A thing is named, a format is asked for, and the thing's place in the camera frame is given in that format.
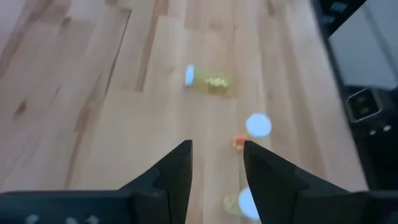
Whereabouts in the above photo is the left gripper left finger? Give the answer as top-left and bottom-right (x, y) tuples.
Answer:
(119, 139), (193, 224)

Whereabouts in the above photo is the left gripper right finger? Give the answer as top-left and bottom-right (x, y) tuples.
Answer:
(243, 140), (358, 224)

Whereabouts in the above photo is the translucent pill bottle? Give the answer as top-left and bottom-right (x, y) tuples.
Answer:
(232, 112), (273, 151)
(223, 186), (261, 221)

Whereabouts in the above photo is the yellow-green pill bottle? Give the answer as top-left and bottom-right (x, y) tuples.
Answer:
(185, 64), (233, 96)

